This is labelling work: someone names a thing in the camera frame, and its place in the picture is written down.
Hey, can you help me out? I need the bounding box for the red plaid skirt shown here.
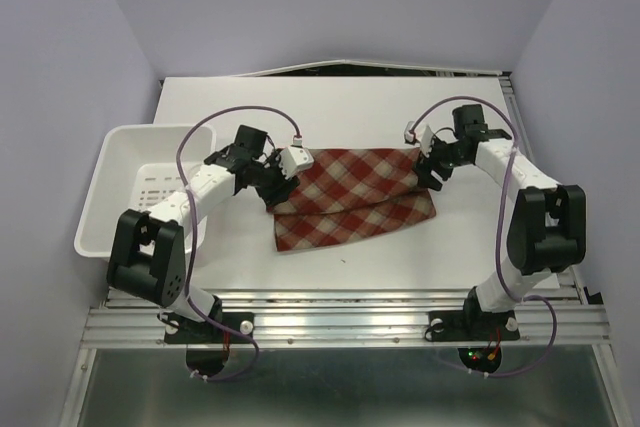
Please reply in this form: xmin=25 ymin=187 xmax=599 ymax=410
xmin=268 ymin=148 xmax=436 ymax=252

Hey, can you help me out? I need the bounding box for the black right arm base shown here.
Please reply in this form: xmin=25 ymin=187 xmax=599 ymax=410
xmin=424 ymin=310 xmax=520 ymax=374

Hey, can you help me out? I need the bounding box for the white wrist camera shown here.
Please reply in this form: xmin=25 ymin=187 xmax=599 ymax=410
xmin=277 ymin=134 xmax=314 ymax=180
xmin=403 ymin=121 xmax=435 ymax=157

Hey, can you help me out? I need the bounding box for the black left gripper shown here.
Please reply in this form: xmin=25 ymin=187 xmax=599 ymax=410
xmin=251 ymin=148 xmax=300 ymax=207

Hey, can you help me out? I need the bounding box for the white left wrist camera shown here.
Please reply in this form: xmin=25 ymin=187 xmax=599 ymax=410
xmin=277 ymin=134 xmax=314 ymax=180

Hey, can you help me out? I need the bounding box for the aluminium front rail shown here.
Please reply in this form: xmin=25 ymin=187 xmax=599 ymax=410
xmin=81 ymin=287 xmax=611 ymax=350

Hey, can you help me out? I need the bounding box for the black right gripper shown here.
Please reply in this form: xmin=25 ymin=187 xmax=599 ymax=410
xmin=410 ymin=132 xmax=469 ymax=191

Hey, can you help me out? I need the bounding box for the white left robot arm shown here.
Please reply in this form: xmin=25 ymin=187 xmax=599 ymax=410
xmin=107 ymin=125 xmax=313 ymax=344

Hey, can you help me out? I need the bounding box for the white plastic basket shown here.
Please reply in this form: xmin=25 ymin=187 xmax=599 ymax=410
xmin=74 ymin=124 xmax=191 ymax=260

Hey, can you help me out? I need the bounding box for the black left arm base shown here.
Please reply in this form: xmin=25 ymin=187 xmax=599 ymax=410
xmin=157 ymin=311 xmax=258 ymax=383

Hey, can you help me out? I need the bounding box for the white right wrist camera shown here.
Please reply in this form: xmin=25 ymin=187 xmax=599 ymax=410
xmin=403 ymin=121 xmax=435 ymax=157

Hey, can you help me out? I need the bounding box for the aluminium rail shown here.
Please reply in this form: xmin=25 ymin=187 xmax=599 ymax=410
xmin=81 ymin=287 xmax=611 ymax=350
xmin=498 ymin=71 xmax=603 ymax=305

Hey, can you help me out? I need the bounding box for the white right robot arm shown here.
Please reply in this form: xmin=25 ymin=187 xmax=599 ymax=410
xmin=404 ymin=96 xmax=587 ymax=337

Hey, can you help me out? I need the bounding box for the aluminium right side rail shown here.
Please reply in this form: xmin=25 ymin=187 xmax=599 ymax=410
xmin=498 ymin=71 xmax=603 ymax=305

